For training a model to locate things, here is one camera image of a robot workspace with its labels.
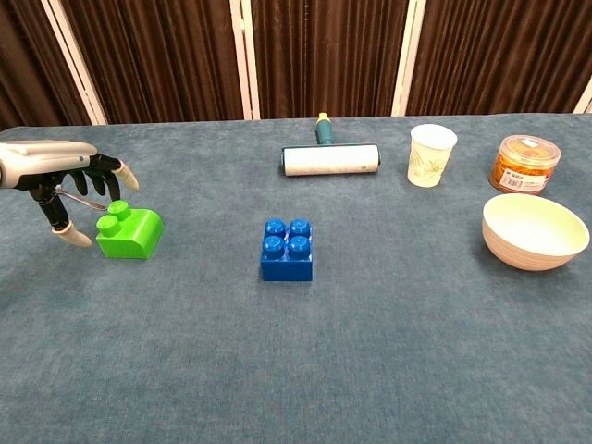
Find green toy block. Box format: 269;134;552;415
95;199;166;261

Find clear plastic snack jar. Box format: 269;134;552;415
488;134;562;196

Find dark brown curtain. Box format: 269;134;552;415
0;0;592;132

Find white floral paper cup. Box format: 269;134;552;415
406;123;459;189

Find teal handled lint roller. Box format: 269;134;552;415
280;112;383;179

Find white screen frame post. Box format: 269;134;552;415
39;0;110;126
228;0;261;121
572;76;592;115
390;0;427;117

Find blue table cloth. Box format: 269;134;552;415
0;112;592;444

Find blue toy block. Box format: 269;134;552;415
260;216;315;282

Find cream ceramic bowl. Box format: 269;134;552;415
481;192;591;272

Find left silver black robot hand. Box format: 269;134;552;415
0;140;141;249

